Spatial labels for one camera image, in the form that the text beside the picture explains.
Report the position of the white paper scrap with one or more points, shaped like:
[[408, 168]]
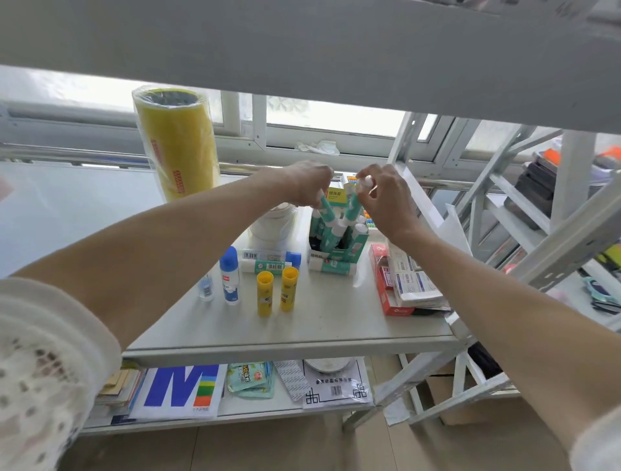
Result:
[[397, 412]]

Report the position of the pink beige box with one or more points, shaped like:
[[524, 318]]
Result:
[[6, 189]]

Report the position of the white floral right sleeve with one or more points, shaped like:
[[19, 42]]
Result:
[[599, 441]]

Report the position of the white shelf board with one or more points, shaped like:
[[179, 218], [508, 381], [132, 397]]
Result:
[[291, 48], [262, 407]]

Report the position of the white lower shelf board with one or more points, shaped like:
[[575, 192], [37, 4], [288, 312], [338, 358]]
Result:
[[262, 407]]

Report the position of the white metal shelf rack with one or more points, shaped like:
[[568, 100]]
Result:
[[558, 252]]

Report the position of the red flat box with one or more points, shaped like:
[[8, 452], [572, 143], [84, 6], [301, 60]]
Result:
[[383, 291]]

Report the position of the crumpled white tissue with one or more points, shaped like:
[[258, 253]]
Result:
[[318, 148]]

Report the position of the green glue stick display box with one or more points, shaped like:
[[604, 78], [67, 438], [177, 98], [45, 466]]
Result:
[[339, 255]]

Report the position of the frosted glass window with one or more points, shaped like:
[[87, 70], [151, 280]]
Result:
[[330, 116]]

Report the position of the round white disc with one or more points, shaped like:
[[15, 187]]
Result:
[[330, 365]]

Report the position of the small white packet box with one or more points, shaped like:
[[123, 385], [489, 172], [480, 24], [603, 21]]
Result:
[[428, 281], [406, 284], [400, 262]]

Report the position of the white tape roll stack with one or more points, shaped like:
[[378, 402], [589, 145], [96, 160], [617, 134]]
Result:
[[271, 233]]

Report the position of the person's right hand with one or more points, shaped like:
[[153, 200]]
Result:
[[393, 204]]

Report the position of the person's left hand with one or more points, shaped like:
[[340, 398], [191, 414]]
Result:
[[305, 184]]

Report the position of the white dotted packet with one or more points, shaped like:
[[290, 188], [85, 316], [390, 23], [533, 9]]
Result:
[[291, 381]]

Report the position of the chrome metal rail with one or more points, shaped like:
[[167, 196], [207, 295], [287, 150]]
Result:
[[73, 155]]

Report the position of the white open cardboard box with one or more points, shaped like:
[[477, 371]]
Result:
[[456, 233]]

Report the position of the person's left forearm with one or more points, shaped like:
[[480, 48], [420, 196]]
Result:
[[170, 252]]

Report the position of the green printed packet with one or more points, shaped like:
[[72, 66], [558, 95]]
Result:
[[267, 395], [247, 377]]

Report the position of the blue-capped white glue bottle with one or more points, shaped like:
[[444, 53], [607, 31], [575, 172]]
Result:
[[230, 276], [206, 288]]

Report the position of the yellow glue stick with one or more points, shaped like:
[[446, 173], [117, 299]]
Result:
[[265, 296], [289, 291]]

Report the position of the yellow tape roll stack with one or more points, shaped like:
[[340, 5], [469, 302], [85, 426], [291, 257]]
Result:
[[179, 145]]

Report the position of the clear bag with printed paper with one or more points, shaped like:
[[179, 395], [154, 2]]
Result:
[[335, 390]]

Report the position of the white floral left sleeve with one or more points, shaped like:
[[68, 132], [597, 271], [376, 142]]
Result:
[[48, 369]]

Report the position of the white floral sleeve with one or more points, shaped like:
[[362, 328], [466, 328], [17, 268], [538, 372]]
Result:
[[599, 441], [48, 369]]

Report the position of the white upper shelf board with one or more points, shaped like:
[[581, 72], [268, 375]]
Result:
[[291, 48]]

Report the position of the stack of brown envelopes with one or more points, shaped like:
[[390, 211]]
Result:
[[116, 388]]

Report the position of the white paper ream blue print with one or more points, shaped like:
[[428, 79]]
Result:
[[174, 393]]

